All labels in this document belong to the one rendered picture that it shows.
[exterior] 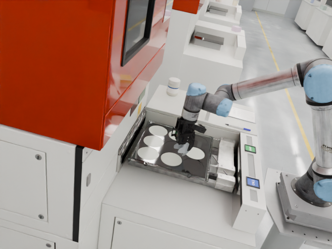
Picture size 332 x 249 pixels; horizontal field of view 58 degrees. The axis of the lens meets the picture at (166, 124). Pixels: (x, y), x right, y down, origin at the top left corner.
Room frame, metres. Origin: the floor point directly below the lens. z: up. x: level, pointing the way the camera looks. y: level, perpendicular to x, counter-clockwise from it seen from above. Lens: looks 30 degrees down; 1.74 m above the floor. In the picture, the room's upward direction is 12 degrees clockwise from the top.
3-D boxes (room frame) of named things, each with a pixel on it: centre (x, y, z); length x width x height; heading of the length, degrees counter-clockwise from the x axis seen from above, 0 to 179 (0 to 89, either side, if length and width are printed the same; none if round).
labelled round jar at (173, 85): (1.71, 0.00, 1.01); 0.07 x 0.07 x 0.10
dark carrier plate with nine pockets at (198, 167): (1.24, -0.06, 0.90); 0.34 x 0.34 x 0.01; 85
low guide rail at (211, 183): (1.11, -0.11, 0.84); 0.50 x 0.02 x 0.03; 85
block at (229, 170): (1.15, -0.32, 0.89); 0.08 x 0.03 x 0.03; 85
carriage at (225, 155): (1.23, -0.33, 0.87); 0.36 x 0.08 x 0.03; 175
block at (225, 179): (1.07, -0.31, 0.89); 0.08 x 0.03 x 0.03; 85
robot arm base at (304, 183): (1.12, -0.72, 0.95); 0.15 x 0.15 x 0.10
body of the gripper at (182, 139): (1.16, -0.09, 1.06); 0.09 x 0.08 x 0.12; 126
